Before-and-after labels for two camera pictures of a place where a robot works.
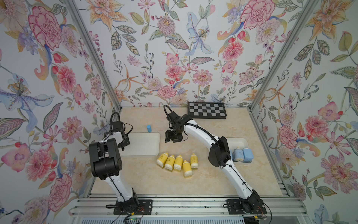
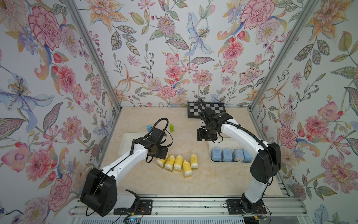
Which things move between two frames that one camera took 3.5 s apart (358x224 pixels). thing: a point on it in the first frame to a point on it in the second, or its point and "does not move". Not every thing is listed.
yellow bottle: [194, 161] does not move
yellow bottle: [187, 169] does not move
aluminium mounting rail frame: [89, 206] does not move
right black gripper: [168, 136] to [200, 136]
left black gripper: [126, 141] to [163, 154]
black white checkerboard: [206, 110] does not move
